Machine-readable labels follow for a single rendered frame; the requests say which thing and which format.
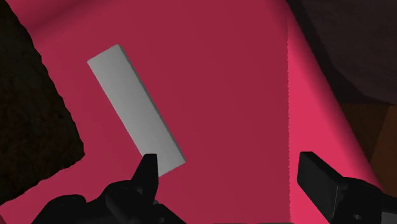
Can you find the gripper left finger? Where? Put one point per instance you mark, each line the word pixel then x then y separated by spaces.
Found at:
pixel 145 186

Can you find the dark brown rough cushion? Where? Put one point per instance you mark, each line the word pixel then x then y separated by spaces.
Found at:
pixel 28 124

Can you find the flat grey rectangular block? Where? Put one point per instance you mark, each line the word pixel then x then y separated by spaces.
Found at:
pixel 130 102

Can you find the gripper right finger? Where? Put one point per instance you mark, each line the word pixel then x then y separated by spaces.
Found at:
pixel 322 183

